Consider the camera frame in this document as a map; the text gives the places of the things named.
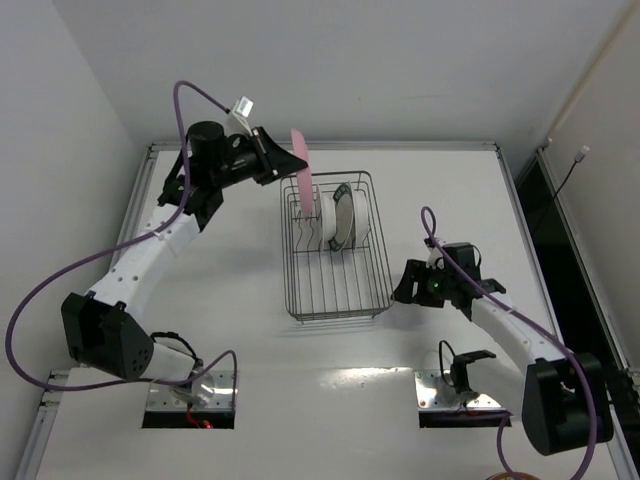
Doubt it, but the pink plastic plate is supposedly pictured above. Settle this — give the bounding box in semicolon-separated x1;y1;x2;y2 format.
291;129;314;218

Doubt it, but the translucent white plate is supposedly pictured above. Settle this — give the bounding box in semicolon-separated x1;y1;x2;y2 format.
314;184;337;242

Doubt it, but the green rimmed white plate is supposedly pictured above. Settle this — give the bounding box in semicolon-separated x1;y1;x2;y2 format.
328;183;354;252

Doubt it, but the white deep plate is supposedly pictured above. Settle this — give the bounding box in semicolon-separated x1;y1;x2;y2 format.
352;186;369;245

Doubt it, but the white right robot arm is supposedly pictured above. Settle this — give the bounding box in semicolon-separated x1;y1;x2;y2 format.
392;243;614;456

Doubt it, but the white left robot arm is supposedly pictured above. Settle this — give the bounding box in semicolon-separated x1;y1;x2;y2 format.
61;121;309;384

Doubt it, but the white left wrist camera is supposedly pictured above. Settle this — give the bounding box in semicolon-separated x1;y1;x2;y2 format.
228;96;254;136

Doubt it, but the grey wire dish rack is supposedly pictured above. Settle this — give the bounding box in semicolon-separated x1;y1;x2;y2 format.
280;170;392;324

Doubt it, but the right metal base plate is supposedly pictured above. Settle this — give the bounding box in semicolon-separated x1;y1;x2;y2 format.
414;369;505;414

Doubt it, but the metal base plate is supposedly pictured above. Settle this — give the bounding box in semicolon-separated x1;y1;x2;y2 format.
146;370;237;413
414;369;505;414

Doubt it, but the black usb cable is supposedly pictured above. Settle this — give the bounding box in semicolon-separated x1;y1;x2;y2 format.
529;145;591;236

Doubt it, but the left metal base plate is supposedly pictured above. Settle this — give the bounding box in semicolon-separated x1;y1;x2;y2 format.
146;370;237;413

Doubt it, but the aluminium table frame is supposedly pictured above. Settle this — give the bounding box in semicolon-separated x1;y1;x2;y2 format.
15;145;157;479

